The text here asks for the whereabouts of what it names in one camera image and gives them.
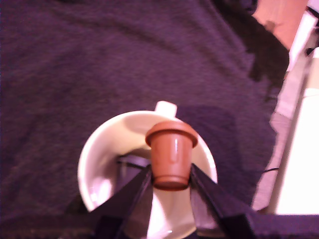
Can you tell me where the brown coffee capsule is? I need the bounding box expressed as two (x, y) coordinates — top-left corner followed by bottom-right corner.
(145, 120), (199, 191)

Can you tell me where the cartoon print ceramic mug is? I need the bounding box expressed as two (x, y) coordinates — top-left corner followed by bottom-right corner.
(77, 101), (219, 239)

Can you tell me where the white shelf unit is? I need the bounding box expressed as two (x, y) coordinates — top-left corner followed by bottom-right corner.
(251, 0), (319, 215)

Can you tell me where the dark blue cloth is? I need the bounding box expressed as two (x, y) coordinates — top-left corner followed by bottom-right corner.
(0, 0), (290, 239)

